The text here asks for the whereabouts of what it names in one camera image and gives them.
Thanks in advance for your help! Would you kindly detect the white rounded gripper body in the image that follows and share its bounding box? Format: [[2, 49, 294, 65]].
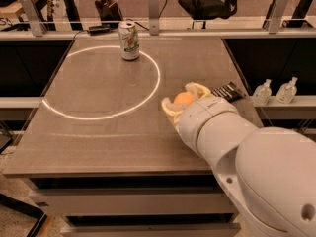
[[178, 97, 238, 155]]

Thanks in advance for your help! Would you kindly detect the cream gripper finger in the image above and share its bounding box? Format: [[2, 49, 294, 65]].
[[185, 82, 211, 101], [161, 98, 186, 129]]

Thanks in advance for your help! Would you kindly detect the orange fruit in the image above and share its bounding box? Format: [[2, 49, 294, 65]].
[[174, 92, 195, 106]]

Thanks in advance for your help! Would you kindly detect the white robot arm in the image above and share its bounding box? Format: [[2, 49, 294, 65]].
[[161, 83, 316, 237]]

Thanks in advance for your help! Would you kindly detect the black rxbar chocolate wrapper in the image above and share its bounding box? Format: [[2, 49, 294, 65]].
[[211, 82, 244, 103]]

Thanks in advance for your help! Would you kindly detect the left clear sanitizer bottle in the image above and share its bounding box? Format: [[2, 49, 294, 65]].
[[252, 79, 272, 106]]

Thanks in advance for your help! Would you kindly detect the clear sanitizer bottle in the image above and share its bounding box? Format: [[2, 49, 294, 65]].
[[252, 79, 272, 106], [276, 77, 298, 104]]

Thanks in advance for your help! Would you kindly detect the white green soda can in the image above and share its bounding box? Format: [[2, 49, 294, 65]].
[[118, 20, 139, 60]]

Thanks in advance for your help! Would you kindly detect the right clear sanitizer bottle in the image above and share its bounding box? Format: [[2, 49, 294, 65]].
[[276, 77, 298, 104]]

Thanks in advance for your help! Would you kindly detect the black office chair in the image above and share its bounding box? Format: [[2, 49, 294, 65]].
[[178, 0, 237, 20]]

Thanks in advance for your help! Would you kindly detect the grey drawer cabinet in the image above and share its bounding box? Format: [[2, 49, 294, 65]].
[[30, 174, 241, 237]]

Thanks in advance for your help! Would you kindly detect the black power adapter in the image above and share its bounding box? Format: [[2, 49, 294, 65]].
[[88, 24, 111, 35]]

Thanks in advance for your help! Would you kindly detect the right metal rail bracket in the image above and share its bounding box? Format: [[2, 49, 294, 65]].
[[267, 0, 289, 34]]

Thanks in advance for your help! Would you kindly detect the metal rail bracket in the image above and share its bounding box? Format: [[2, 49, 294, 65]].
[[19, 0, 46, 37], [148, 0, 159, 36], [267, 0, 289, 34]]

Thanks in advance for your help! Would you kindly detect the middle metal rail bracket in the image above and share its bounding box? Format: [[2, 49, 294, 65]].
[[148, 0, 159, 36]]

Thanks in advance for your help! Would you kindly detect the left metal rail bracket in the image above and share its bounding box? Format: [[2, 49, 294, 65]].
[[19, 0, 46, 37]]

